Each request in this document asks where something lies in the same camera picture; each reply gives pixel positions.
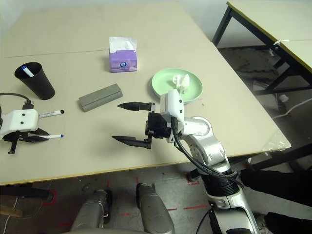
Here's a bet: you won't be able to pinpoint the grey glasses case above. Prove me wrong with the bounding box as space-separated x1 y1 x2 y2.
78 83 123 113

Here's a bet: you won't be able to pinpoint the green plate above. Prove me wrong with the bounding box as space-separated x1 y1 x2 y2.
151 68 204 104

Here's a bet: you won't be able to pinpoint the grey robot right leg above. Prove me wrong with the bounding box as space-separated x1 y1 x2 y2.
135 183 176 234

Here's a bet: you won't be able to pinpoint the purple tissue box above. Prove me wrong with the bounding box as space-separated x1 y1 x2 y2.
108 36 138 73

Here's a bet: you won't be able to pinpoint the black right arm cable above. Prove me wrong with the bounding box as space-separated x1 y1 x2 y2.
170 116 245 234

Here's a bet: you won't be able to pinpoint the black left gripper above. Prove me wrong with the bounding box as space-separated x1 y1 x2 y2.
3 127 51 155

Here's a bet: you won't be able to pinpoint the grey robot leg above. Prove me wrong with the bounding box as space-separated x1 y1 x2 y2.
135 183 176 234
70 189 113 234

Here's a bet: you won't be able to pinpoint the thin white floor cable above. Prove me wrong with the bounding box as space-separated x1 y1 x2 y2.
4 196 20 234

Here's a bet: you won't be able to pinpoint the black table leg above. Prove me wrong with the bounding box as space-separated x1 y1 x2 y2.
187 143 312 183

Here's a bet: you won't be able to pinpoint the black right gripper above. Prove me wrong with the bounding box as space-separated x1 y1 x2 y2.
111 100 174 150

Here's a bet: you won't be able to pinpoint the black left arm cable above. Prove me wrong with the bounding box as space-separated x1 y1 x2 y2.
0 92 34 111

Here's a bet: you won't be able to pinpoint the black plastic cup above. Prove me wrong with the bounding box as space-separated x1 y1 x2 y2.
14 61 56 101

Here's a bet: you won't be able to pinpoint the side table with black legs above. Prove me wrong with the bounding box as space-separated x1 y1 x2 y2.
212 0 312 96

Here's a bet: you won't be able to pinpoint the bystander leg black trousers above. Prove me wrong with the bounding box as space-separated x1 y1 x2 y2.
239 167 312 208
264 211 312 234

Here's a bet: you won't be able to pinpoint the white tie on side table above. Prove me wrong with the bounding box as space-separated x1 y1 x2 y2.
268 39 291 57

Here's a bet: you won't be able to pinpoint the clear plastic bag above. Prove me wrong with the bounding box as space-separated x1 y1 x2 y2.
261 128 292 154

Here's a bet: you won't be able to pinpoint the thick white floor cable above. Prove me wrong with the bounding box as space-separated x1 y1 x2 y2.
271 97 312 119

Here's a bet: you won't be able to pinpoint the white marker blue end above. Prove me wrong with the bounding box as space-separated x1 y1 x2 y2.
21 65 35 78

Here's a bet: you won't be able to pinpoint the white tissue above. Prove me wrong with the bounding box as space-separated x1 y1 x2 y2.
172 73 191 95

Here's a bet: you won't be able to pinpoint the whiteboard marker black cap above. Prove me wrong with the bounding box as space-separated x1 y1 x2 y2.
38 109 65 119

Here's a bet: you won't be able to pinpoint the wooden plank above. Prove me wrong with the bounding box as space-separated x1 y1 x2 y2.
0 205 24 219

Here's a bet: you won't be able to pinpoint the grey robot left leg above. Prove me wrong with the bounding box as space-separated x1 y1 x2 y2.
70 189 113 234

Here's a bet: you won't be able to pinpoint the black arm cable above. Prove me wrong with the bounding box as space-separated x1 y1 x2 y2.
170 116 245 234
0 92 34 111

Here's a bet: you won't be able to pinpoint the light grey robot waist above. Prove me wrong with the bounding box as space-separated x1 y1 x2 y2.
60 227 148 234

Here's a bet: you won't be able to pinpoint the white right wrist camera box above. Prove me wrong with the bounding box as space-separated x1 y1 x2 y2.
159 88 187 143

